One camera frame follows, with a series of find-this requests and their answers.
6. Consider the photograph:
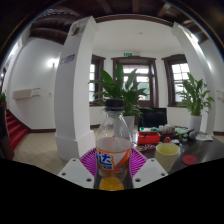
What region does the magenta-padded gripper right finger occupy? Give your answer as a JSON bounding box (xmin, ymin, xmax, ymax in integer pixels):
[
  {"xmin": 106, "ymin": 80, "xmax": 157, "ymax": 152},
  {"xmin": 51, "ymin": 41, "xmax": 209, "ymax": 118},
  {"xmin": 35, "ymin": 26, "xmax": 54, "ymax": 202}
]
[{"xmin": 128, "ymin": 148, "xmax": 169, "ymax": 190}]

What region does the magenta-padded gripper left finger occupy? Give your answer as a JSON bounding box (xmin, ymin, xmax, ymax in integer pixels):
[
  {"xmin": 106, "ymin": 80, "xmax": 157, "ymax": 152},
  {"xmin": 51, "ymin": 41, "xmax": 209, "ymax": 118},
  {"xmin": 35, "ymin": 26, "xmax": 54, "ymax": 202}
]
[{"xmin": 57, "ymin": 148, "xmax": 100, "ymax": 190}]

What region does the clear orange-label drink bottle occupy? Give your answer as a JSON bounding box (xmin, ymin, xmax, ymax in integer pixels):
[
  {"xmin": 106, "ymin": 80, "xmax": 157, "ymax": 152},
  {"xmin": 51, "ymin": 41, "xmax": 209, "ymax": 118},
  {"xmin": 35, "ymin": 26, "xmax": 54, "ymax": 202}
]
[{"xmin": 95, "ymin": 98, "xmax": 133, "ymax": 192}]

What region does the yellow-green cup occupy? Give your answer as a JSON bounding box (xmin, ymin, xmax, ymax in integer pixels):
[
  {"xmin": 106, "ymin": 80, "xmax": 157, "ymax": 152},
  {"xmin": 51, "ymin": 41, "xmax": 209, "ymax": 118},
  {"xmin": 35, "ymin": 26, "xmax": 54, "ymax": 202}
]
[{"xmin": 154, "ymin": 142, "xmax": 181, "ymax": 173}]

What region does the red plastic box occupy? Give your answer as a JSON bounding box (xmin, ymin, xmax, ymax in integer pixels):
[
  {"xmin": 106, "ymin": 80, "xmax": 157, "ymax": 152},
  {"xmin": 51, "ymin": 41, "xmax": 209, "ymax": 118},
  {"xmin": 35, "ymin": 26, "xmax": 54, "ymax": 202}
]
[{"xmin": 137, "ymin": 131, "xmax": 162, "ymax": 146}]

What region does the green box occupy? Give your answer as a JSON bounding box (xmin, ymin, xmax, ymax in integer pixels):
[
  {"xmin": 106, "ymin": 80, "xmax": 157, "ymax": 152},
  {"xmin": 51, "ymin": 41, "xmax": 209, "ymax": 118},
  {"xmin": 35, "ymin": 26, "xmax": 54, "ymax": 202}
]
[{"xmin": 139, "ymin": 126, "xmax": 160, "ymax": 133}]

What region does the dark box with white packets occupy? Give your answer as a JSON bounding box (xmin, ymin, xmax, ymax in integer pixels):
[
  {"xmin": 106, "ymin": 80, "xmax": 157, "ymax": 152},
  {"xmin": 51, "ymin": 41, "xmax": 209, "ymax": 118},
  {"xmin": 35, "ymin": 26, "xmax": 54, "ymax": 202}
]
[{"xmin": 158, "ymin": 124, "xmax": 176, "ymax": 135}]

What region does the black chair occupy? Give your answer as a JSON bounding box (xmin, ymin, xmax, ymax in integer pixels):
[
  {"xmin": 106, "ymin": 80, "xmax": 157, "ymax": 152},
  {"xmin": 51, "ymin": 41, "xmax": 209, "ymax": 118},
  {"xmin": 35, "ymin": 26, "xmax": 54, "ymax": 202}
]
[{"xmin": 137, "ymin": 107, "xmax": 168, "ymax": 129}]

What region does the grey rounded object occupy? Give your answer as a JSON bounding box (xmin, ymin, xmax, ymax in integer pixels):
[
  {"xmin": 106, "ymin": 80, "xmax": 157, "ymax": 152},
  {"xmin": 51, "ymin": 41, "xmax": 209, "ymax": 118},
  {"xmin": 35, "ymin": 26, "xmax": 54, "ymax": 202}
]
[{"xmin": 184, "ymin": 129, "xmax": 198, "ymax": 140}]

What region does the printed paper leaflet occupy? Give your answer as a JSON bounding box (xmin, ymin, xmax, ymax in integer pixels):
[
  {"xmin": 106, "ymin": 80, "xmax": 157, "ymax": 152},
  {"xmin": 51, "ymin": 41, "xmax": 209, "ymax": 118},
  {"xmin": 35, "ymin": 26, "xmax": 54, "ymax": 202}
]
[{"xmin": 194, "ymin": 132, "xmax": 214, "ymax": 142}]

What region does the red carpeted staircase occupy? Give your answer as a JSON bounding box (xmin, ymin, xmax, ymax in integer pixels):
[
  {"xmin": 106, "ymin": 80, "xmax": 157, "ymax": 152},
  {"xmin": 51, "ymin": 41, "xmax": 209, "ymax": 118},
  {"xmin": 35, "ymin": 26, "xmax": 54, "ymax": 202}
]
[{"xmin": 4, "ymin": 109, "xmax": 29, "ymax": 151}]

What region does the dark wooden double door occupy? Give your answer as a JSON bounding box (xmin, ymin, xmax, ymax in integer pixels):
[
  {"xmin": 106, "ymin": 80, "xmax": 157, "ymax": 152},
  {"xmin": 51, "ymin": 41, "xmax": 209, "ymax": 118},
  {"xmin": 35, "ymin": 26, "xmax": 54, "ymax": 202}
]
[{"xmin": 111, "ymin": 56, "xmax": 160, "ymax": 109}]

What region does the leafy plant in white pot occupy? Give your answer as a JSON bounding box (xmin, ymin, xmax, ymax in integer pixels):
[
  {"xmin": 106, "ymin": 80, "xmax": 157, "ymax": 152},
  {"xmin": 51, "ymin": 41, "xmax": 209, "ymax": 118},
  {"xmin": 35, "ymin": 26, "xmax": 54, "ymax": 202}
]
[
  {"xmin": 89, "ymin": 62, "xmax": 153, "ymax": 134},
  {"xmin": 176, "ymin": 72, "xmax": 215, "ymax": 134}
]

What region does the dark-framed window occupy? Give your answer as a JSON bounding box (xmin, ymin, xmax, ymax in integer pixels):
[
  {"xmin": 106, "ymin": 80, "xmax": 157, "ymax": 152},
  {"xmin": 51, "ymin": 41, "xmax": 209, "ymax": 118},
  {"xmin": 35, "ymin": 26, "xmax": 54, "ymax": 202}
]
[
  {"xmin": 162, "ymin": 54, "xmax": 192, "ymax": 108},
  {"xmin": 89, "ymin": 54, "xmax": 107, "ymax": 107}
]

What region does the purple pillar sign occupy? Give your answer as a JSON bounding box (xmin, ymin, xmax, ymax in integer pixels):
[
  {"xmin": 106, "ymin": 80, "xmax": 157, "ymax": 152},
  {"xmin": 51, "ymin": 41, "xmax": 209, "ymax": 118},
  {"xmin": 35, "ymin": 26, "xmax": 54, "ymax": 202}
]
[{"xmin": 60, "ymin": 53, "xmax": 76, "ymax": 65}]

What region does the white wall radiator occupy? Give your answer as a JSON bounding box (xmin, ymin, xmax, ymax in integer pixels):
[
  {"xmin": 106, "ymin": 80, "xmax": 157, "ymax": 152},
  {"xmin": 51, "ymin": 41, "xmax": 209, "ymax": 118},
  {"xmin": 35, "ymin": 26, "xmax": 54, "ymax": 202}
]
[
  {"xmin": 12, "ymin": 87, "xmax": 42, "ymax": 100},
  {"xmin": 216, "ymin": 89, "xmax": 224, "ymax": 102}
]

